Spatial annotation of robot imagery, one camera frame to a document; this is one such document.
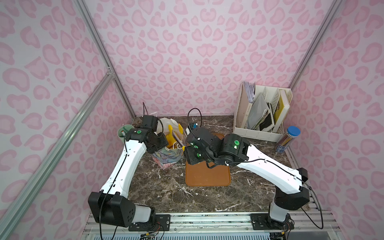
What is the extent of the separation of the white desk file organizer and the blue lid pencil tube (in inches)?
1.8

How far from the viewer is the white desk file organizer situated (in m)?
0.95

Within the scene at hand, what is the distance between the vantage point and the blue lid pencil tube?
86 cm
